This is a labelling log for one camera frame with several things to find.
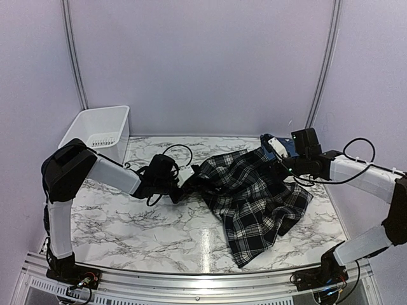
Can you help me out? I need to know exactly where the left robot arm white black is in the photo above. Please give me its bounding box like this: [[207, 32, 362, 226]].
[[41, 139, 200, 283]]

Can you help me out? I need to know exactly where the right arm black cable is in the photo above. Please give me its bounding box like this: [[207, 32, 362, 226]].
[[292, 137, 378, 188]]

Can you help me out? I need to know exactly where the right aluminium corner post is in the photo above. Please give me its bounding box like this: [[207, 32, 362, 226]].
[[305, 0, 341, 130]]

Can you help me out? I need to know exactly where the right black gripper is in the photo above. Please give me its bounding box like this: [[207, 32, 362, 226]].
[[261, 154, 309, 183]]

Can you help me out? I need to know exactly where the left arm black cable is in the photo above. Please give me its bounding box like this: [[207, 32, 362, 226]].
[[144, 144, 194, 207]]

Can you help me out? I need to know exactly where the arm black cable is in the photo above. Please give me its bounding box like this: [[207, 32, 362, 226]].
[[292, 137, 378, 188], [144, 144, 194, 207]]

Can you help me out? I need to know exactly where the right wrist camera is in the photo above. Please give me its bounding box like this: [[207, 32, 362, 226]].
[[260, 133, 289, 160]]

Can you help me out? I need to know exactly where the white plastic laundry bin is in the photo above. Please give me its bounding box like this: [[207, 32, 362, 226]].
[[59, 105, 130, 163]]

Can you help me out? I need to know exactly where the blue t-shirt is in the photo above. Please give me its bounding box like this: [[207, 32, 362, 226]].
[[276, 137, 298, 157]]

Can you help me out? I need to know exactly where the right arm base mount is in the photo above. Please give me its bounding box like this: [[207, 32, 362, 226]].
[[290, 266, 348, 291]]

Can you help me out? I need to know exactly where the aluminium front rail frame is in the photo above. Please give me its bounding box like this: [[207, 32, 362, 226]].
[[12, 250, 382, 305]]

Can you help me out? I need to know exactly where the plaid black white garment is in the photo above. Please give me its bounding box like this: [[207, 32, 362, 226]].
[[193, 147, 313, 268]]

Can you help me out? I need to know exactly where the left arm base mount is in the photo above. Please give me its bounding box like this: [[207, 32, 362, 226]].
[[46, 265, 102, 290]]

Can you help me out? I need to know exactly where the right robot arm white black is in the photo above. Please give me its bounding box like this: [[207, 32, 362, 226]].
[[261, 128, 406, 285]]

